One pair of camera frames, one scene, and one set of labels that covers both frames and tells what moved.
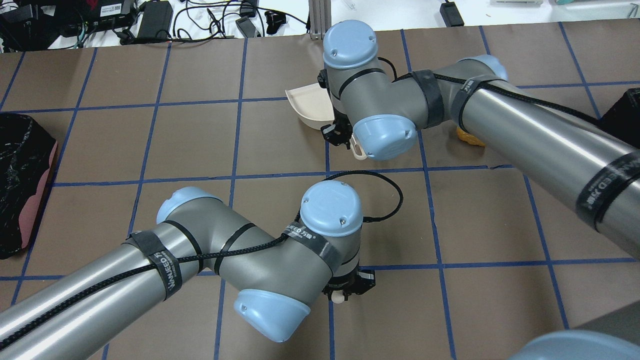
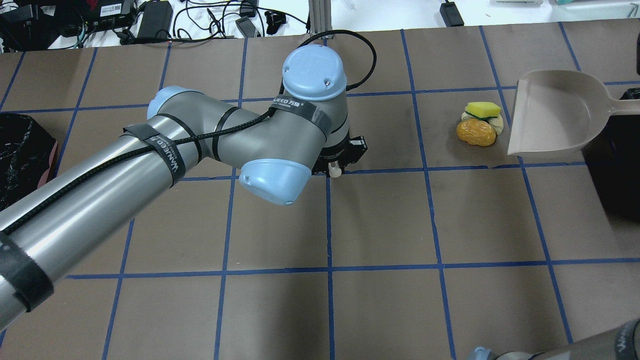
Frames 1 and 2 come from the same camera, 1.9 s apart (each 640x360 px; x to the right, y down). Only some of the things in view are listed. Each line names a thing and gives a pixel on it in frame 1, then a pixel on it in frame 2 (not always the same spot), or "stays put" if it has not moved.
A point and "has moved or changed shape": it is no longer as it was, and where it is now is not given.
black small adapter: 451,15 stays put
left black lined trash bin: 27,154 stays put
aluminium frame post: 320,12 stays put
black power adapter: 156,20 stays put
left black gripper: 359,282 → 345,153
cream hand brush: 337,297 → 334,170
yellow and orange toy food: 468,138 has moved or changed shape
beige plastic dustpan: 313,104 has moved or changed shape
